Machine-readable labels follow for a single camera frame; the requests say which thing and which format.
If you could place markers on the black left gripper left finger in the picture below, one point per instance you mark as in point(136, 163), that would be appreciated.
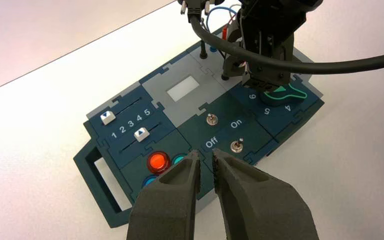
point(168, 205)

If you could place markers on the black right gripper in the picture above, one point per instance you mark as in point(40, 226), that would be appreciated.
point(274, 15)

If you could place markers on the white rectangular display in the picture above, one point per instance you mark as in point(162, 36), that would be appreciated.
point(182, 88)

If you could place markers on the red push button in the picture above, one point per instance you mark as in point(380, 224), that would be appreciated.
point(159, 162)

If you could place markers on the teal push button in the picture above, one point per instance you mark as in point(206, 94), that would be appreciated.
point(178, 159)

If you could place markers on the metal toggle switch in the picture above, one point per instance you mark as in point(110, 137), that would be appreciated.
point(212, 120)
point(236, 146)

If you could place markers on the green rotary knob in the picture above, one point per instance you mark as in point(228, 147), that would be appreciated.
point(286, 96)

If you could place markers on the grey and teal control box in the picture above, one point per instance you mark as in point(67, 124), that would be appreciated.
point(218, 106)

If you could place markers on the blue push button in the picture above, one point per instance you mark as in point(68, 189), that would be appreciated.
point(149, 181)

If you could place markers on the white slider knob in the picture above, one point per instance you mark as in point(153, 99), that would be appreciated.
point(141, 134)
point(107, 117)

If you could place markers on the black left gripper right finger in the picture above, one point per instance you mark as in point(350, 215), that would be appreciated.
point(261, 205)

